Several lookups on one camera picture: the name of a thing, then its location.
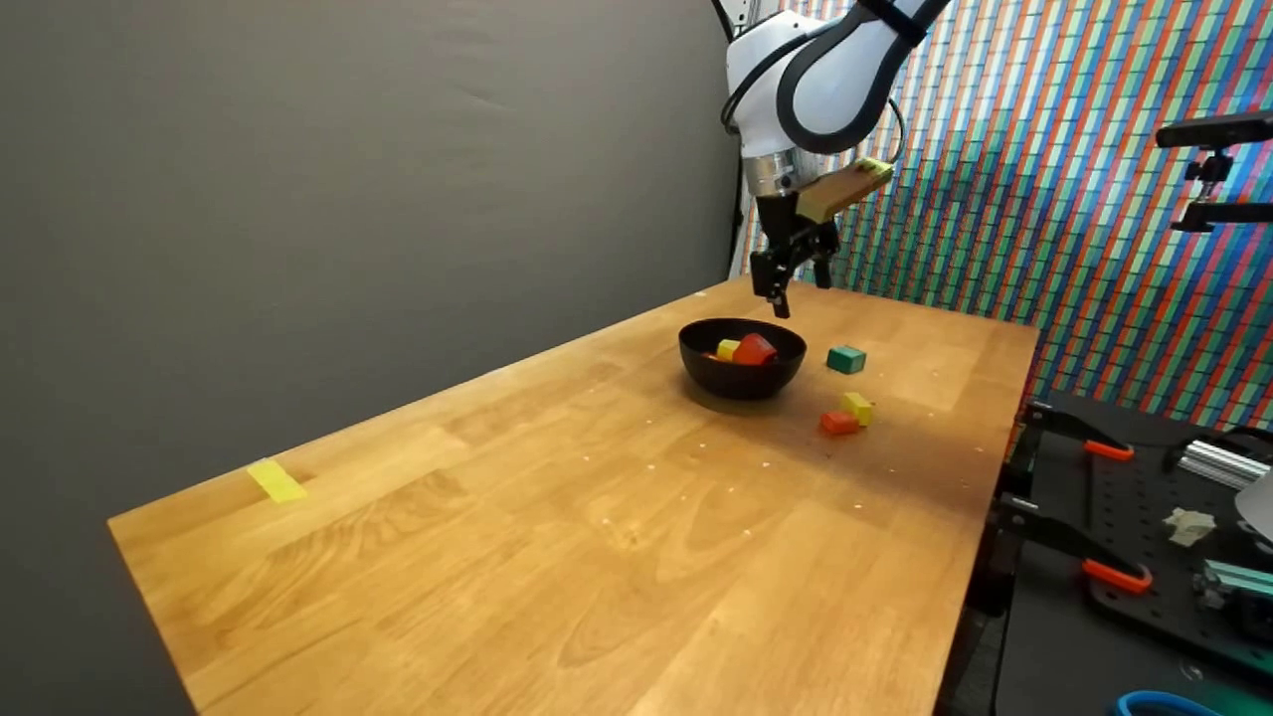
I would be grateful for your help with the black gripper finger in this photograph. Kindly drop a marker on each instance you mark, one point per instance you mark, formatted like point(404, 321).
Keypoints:
point(823, 271)
point(782, 303)

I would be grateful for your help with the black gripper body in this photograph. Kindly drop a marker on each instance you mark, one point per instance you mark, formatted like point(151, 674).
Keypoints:
point(790, 243)

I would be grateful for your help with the large green cube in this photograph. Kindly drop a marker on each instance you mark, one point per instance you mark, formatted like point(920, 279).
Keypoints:
point(848, 361)

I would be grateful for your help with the yellow-green cube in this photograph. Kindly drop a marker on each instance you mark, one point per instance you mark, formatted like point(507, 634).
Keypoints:
point(861, 407)

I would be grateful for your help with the yellow cube red side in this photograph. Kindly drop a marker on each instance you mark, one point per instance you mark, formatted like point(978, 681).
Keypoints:
point(839, 425)

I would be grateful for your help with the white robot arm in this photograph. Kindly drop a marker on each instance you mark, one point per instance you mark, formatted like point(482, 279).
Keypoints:
point(806, 87)

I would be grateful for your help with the black bowl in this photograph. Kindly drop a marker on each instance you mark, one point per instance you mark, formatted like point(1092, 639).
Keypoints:
point(743, 382)

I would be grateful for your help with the black clamp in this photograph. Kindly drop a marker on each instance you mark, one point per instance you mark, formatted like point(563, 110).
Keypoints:
point(1097, 563)

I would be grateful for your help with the black perforated side board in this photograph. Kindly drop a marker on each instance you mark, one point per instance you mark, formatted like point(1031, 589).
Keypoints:
point(1062, 646)

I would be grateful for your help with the yellow tape strip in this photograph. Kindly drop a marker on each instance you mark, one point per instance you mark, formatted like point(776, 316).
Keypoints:
point(278, 484)

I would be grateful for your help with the orange-handled clamp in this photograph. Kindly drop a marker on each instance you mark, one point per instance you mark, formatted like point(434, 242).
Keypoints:
point(1089, 435)

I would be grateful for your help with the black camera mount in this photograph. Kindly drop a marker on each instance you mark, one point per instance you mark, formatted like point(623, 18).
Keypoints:
point(1217, 140)

